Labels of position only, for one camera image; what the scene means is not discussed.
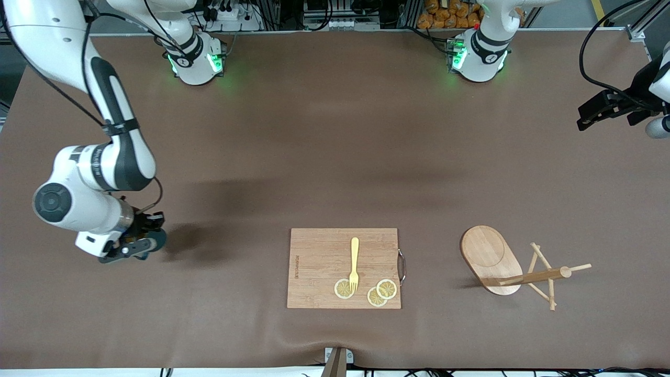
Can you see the aluminium frame profile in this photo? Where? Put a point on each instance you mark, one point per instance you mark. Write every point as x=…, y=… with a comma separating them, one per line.
x=636, y=34

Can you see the wooden cutting board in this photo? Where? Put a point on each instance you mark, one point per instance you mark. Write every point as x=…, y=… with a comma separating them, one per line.
x=319, y=262

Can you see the large white power strip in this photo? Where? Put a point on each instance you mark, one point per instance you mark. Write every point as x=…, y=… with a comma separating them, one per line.
x=230, y=15

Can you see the orange snack bag pile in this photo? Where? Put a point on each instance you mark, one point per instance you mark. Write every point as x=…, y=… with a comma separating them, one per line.
x=445, y=18

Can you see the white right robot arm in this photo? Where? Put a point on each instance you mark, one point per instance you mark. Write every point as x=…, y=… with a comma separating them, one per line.
x=78, y=183

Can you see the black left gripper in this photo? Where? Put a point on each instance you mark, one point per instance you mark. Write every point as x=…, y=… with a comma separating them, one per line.
x=639, y=87

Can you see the slim white power strip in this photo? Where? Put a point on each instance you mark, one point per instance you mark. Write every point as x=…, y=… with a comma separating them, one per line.
x=350, y=23

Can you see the lemon slice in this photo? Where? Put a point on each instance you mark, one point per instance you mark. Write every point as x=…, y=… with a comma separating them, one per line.
x=374, y=299
x=341, y=289
x=387, y=288

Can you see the wooden mug tree rack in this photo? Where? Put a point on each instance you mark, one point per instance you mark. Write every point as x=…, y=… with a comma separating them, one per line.
x=487, y=251

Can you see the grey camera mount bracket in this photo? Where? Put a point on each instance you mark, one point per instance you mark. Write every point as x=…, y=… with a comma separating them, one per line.
x=337, y=364

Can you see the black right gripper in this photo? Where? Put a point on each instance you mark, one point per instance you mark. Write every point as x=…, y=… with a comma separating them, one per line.
x=140, y=224

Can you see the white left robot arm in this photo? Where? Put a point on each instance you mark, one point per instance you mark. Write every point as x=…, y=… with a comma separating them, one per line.
x=479, y=57

